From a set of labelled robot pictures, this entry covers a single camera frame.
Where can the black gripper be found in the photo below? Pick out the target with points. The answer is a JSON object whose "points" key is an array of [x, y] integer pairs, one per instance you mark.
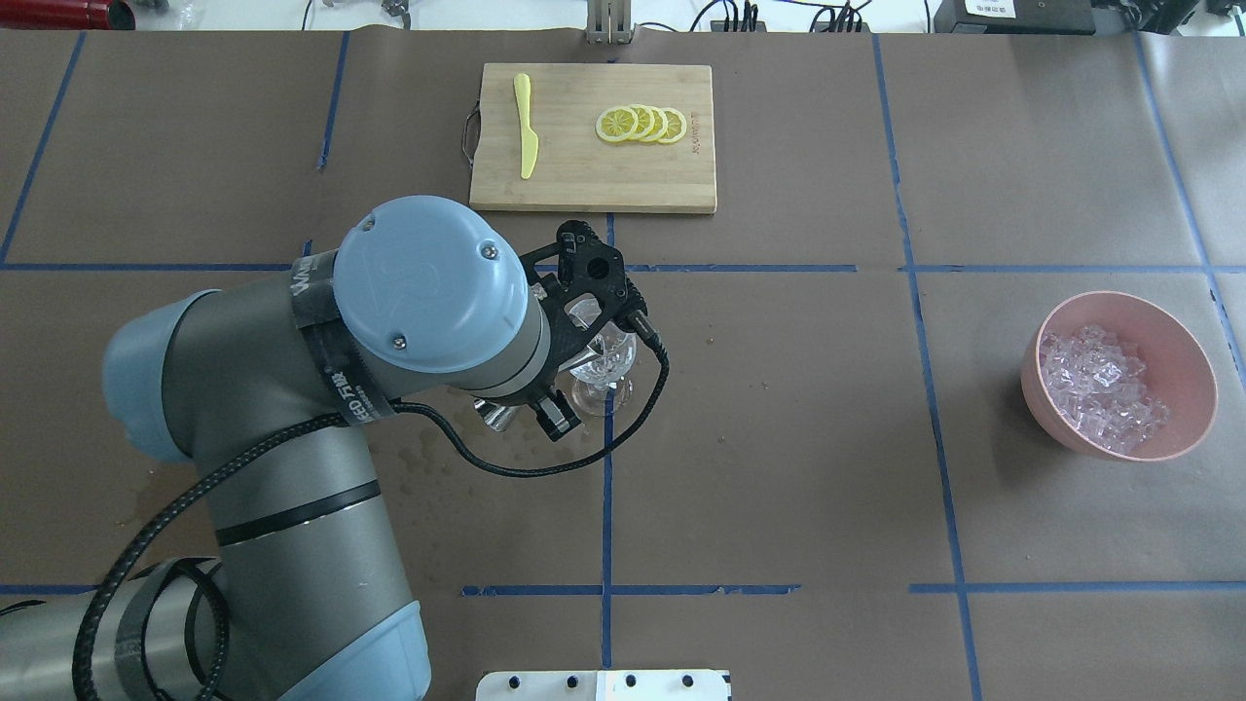
{"points": [[556, 421]]}

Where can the steel jigger measuring cup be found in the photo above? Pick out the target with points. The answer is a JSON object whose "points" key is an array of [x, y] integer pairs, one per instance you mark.
{"points": [[497, 412]]}

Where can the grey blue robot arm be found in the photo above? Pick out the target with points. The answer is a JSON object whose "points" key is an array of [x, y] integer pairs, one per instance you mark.
{"points": [[276, 576]]}

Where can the clear wine glass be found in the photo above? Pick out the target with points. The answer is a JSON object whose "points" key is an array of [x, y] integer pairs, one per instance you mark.
{"points": [[605, 373]]}

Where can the pile of clear ice cubes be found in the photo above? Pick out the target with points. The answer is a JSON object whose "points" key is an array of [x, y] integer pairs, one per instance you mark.
{"points": [[1099, 383]]}

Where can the bamboo cutting board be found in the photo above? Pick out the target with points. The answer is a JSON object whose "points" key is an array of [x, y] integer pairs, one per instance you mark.
{"points": [[575, 170]]}

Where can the lemon slice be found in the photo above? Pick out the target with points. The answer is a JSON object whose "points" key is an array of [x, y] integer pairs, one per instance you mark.
{"points": [[658, 125], [676, 126], [617, 124], [642, 121]]}

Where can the yellow plastic knife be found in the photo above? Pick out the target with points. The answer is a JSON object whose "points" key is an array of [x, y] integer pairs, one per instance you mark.
{"points": [[529, 139]]}

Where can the black power strip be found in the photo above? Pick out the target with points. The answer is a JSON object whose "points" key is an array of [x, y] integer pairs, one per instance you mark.
{"points": [[738, 17]]}

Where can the pink bowl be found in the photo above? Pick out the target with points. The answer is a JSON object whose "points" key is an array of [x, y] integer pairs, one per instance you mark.
{"points": [[1179, 373]]}

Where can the black box device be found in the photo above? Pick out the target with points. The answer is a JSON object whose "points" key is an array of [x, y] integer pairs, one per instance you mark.
{"points": [[1014, 17]]}

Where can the red cylinder bottle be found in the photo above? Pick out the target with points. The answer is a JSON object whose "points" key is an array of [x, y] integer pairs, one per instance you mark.
{"points": [[67, 15]]}

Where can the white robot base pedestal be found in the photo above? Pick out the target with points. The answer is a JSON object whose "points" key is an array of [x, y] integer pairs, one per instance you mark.
{"points": [[635, 684]]}

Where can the grey metal bracket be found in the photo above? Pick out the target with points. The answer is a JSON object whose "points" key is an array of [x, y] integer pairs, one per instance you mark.
{"points": [[609, 22]]}

